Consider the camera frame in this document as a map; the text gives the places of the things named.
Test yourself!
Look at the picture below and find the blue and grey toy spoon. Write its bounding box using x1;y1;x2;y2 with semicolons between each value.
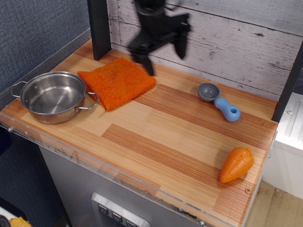
197;83;241;122

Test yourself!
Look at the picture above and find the yellow object at corner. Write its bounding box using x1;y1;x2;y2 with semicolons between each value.
9;217;32;227

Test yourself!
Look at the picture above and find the dark left shelf post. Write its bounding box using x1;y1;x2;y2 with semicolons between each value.
87;0;111;60

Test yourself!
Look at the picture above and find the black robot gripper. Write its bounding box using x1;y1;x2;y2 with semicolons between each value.
127;0;191;76

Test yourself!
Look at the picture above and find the silver toy fridge cabinet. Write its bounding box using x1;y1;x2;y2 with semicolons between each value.
35;144;245;227

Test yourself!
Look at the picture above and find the clear acrylic guard rail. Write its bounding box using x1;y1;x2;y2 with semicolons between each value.
0;25;282;227

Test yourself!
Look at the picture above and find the dark shelf post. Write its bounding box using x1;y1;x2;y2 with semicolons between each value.
87;0;111;60
271;41;303;122

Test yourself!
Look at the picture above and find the dark right shelf post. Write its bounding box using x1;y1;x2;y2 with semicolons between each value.
271;41;303;122

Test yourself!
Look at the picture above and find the orange toy carrot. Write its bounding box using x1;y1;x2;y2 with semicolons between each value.
219;147;254;183

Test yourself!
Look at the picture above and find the white ribbed side box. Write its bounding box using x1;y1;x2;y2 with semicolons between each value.
262;93;303;200

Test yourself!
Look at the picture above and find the orange knitted rag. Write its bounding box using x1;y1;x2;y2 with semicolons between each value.
77;58;156;112

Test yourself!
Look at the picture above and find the stainless steel pot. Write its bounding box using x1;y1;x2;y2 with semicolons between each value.
11;71;100;124

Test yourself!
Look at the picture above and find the silver dispenser button panel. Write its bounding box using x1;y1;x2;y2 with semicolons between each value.
91;192;151;227

